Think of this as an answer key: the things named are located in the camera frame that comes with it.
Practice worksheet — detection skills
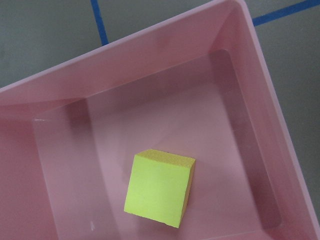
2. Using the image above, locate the yellow foam block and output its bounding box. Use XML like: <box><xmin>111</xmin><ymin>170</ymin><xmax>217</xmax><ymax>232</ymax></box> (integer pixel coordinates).
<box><xmin>124</xmin><ymin>149</ymin><xmax>196</xmax><ymax>228</ymax></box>

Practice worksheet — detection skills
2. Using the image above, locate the pink plastic bin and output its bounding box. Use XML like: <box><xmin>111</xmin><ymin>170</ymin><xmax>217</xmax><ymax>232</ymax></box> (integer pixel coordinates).
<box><xmin>0</xmin><ymin>0</ymin><xmax>320</xmax><ymax>240</ymax></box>

